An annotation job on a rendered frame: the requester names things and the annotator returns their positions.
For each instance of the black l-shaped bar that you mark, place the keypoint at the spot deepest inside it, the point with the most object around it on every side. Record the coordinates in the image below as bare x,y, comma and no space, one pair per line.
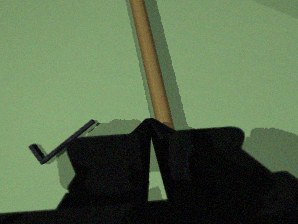
43,159

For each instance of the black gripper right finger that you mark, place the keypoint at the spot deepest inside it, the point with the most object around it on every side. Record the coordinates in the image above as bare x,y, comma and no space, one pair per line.
170,147

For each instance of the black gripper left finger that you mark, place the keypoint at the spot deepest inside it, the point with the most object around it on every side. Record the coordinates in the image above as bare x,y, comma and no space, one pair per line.
116,150

